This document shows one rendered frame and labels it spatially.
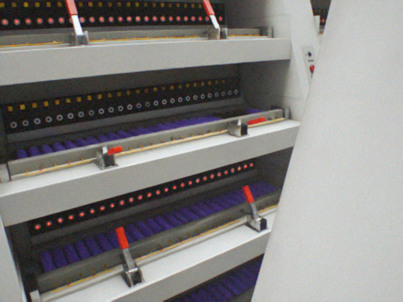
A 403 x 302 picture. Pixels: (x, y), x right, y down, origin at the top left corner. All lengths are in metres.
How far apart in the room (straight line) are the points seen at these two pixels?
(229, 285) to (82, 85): 0.54
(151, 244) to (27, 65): 0.36
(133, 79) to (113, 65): 0.22
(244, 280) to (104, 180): 0.44
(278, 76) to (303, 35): 0.11
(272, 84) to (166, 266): 0.49
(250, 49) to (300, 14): 0.18
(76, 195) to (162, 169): 0.14
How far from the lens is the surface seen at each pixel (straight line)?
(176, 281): 0.59
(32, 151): 0.61
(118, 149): 0.47
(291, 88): 0.79
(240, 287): 0.80
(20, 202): 0.51
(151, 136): 0.59
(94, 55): 0.55
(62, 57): 0.54
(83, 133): 0.67
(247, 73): 0.89
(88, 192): 0.52
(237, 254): 0.65
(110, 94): 0.70
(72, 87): 0.73
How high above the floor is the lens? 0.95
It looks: 3 degrees down
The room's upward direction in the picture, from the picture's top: 12 degrees counter-clockwise
